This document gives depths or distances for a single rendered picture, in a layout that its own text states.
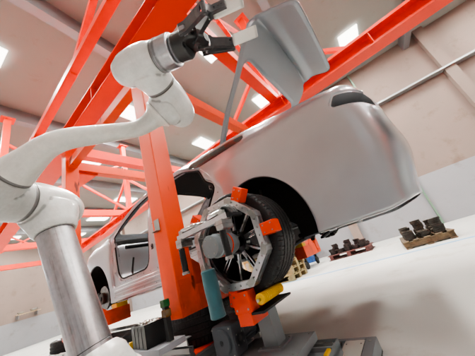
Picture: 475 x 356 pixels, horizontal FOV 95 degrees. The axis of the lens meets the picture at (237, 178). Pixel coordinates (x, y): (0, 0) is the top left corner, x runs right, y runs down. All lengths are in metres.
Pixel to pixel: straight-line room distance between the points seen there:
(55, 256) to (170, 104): 0.57
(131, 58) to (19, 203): 0.51
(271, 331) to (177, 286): 0.63
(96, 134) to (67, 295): 0.46
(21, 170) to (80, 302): 0.39
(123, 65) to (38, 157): 0.34
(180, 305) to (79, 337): 0.88
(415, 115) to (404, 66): 2.01
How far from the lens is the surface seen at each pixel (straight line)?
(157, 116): 0.78
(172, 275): 1.62
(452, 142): 10.04
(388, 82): 10.81
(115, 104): 2.82
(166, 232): 1.64
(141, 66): 0.71
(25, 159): 0.80
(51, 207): 0.91
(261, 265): 1.29
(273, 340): 1.58
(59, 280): 0.84
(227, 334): 1.61
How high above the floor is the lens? 0.71
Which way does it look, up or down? 21 degrees up
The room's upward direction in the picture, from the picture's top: 18 degrees counter-clockwise
